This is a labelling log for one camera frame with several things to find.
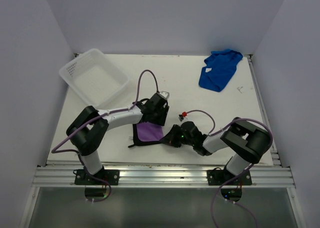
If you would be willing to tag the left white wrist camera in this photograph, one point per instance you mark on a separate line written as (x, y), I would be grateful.
(164, 94)

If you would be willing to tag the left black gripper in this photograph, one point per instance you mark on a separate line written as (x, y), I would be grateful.
(161, 120)

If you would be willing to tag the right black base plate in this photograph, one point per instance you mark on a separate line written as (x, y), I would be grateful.
(218, 176)

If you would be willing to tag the right side aluminium rail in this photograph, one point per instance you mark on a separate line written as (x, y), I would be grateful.
(273, 150)

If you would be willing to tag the aluminium mounting rail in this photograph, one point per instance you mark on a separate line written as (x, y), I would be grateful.
(168, 176)

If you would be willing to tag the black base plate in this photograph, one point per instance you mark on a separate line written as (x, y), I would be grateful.
(218, 176)
(111, 176)

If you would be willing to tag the white plastic basket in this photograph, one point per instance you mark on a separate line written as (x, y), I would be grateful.
(94, 78)

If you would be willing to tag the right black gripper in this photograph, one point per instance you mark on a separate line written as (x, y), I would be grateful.
(170, 139)

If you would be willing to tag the blue towel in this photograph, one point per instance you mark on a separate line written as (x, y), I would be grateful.
(219, 68)

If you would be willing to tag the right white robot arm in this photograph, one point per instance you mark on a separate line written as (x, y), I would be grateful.
(248, 138)

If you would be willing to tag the purple towel black trim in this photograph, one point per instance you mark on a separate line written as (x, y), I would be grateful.
(145, 134)

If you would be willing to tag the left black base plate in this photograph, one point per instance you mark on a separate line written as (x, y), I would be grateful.
(111, 176)

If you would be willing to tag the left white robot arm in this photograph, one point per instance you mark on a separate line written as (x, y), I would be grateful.
(89, 128)

